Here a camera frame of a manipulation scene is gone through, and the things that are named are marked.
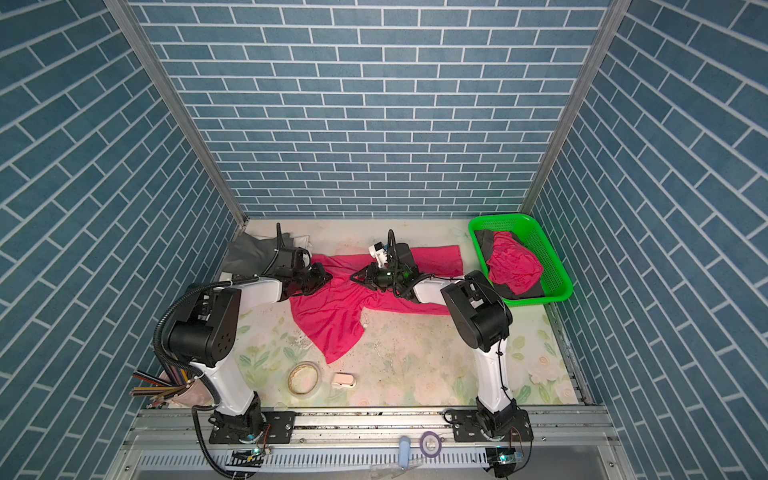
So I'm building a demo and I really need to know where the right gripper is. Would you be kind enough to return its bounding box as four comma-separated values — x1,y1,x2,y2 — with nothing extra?
350,262,405,294

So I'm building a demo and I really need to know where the magenta t shirt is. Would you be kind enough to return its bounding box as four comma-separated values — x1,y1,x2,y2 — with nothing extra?
290,254,449,364
487,231,543,296

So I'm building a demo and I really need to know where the green plastic basket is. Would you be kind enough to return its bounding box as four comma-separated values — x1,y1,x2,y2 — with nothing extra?
468,213,573,308

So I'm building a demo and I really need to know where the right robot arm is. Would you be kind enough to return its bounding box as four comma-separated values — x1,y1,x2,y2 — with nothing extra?
350,239,523,439

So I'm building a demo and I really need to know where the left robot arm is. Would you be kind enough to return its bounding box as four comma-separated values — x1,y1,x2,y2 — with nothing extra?
153,247,332,444

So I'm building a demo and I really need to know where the folded grey t shirt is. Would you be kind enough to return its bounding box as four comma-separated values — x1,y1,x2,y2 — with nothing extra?
222,233,278,276

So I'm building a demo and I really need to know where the pink eraser block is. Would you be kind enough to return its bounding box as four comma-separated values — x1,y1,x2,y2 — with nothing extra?
331,372,356,388

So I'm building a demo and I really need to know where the tape roll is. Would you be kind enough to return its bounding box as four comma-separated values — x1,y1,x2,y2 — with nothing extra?
286,362,322,398

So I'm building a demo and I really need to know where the cup of coloured pencils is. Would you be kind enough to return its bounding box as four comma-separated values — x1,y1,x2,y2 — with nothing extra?
130,367,212,409

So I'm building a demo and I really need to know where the blue white small bottle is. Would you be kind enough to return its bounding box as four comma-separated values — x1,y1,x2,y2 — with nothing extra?
397,436,411,470

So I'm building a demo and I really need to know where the left circuit board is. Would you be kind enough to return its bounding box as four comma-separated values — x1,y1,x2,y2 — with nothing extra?
226,447,266,470

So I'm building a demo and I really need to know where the circuit board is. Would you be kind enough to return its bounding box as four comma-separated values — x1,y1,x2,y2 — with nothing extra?
485,447,518,479
226,447,266,470

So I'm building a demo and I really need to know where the right circuit board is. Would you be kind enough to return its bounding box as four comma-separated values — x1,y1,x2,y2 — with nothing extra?
485,447,518,479

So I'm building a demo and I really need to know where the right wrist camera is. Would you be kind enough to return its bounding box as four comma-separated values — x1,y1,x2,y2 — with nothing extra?
369,242,388,267

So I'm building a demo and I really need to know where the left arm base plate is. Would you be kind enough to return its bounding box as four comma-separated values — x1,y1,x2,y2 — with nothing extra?
209,410,296,446

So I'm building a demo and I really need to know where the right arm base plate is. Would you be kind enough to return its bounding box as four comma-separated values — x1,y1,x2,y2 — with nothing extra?
443,409,534,444

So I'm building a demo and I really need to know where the left black corrugated cable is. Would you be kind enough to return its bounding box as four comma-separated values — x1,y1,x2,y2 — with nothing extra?
152,223,289,480

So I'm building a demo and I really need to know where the aluminium rail frame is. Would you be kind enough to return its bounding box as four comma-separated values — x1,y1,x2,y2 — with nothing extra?
104,405,637,480

